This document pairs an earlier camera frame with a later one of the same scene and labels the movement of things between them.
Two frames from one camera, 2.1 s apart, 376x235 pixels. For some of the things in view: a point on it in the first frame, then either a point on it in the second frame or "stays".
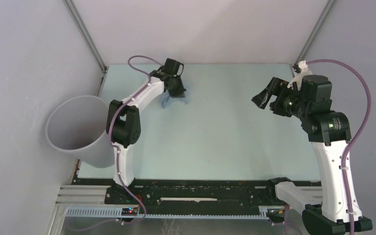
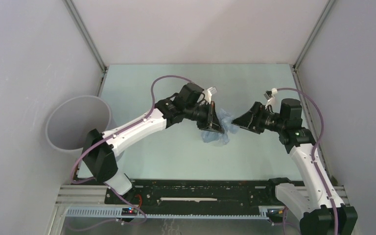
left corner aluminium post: x=80 y=23 stays
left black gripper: x=179 y=92 -> x=211 y=122
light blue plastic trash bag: x=167 y=99 -> x=225 y=119
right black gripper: x=277 y=87 -> x=247 y=121
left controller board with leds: x=129 y=211 stays
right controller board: x=276 y=215 stays
